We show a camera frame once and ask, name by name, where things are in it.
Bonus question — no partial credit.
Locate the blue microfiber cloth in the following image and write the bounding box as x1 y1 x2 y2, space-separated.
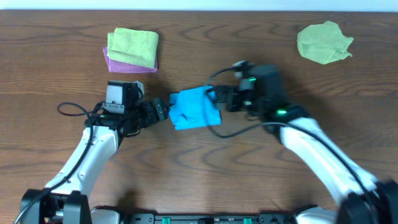
169 86 221 131

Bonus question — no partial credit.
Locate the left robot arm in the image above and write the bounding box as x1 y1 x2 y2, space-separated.
14 98 169 223

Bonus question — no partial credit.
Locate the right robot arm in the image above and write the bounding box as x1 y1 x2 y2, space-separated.
204 86 397 223

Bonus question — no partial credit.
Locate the folded purple cloth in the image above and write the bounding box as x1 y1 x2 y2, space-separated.
103 47 158 73

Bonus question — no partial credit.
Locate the folded green cloth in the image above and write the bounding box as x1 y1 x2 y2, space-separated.
107 27 159 68

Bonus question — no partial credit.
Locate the crumpled yellow-green cloth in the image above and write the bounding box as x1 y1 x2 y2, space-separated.
297 21 354 65

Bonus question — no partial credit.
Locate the right black camera cable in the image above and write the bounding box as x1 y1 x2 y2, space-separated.
203 67 377 224

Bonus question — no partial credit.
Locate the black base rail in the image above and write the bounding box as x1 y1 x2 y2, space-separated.
90 212 299 224

